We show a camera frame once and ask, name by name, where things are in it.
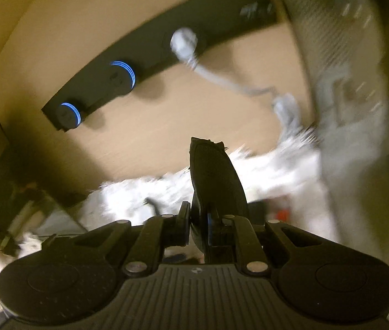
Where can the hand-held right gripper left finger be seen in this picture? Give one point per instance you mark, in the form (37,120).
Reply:
(183,221)

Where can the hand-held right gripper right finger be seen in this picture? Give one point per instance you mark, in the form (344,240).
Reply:
(211,228)

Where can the black monitor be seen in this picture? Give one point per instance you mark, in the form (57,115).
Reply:
(1,178)

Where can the grey mesh panel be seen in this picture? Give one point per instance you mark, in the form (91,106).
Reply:
(318,24)

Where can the white textured blanket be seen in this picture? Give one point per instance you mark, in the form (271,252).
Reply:
(284,170)

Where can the black mounting rail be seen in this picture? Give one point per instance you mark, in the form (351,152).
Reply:
(153,50)

